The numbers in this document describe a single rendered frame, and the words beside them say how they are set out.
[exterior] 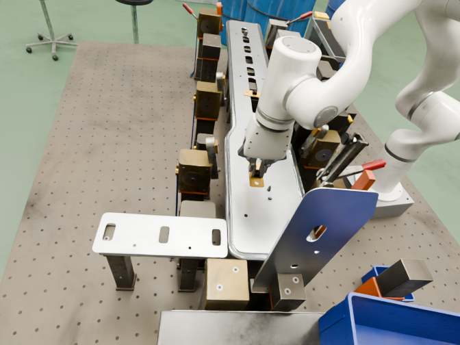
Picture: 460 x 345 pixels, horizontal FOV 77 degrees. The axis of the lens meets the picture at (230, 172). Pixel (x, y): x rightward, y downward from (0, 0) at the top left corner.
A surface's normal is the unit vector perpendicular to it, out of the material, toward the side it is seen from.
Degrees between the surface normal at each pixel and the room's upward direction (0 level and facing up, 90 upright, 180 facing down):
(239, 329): 0
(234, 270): 0
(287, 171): 0
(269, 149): 94
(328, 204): 90
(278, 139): 91
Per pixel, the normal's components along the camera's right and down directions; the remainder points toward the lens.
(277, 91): -0.81, 0.33
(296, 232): 0.03, 0.75
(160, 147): 0.15, -0.66
